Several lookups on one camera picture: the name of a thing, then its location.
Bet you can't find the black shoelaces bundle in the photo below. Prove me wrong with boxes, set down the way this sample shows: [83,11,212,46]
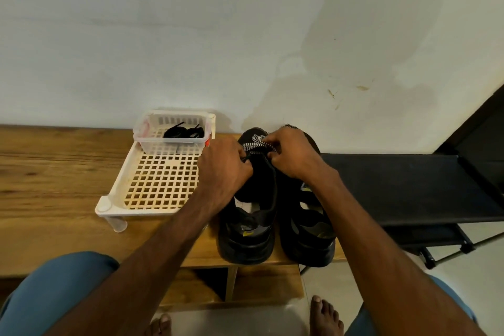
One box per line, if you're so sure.
[163,121,206,140]

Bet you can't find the large white plastic tray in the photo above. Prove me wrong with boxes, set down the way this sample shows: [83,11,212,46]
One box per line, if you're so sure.
[95,110,217,233]

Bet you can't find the person's blue shorts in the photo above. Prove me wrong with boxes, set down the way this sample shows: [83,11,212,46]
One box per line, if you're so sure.
[0,251,477,336]

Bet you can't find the dark door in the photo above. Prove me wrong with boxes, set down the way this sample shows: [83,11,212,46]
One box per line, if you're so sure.
[435,83,504,207]

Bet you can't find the low wooden table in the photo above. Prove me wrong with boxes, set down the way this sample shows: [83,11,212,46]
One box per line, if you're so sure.
[0,124,348,309]

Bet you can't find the person's left forearm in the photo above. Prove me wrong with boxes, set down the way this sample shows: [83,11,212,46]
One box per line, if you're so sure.
[47,190,222,336]

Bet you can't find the black white patterned shoelace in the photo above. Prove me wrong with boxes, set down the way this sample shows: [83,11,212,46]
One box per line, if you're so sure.
[241,133,277,153]

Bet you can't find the small white plastic basket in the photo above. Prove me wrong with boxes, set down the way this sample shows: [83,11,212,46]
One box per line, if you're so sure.
[133,110,216,156]

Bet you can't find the black shoe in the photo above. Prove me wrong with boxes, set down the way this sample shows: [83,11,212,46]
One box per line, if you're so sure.
[276,129,338,268]
[217,127,278,265]

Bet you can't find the person's left hand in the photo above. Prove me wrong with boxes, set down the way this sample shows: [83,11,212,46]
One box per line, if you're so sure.
[195,135,255,211]

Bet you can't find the black shoe rack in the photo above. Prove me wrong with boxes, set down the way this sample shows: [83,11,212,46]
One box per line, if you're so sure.
[319,152,504,270]

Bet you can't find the person's right forearm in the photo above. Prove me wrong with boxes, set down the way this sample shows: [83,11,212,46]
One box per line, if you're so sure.
[307,166,485,336]

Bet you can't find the person's right hand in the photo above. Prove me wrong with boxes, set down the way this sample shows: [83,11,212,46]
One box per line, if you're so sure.
[264,124,332,187]

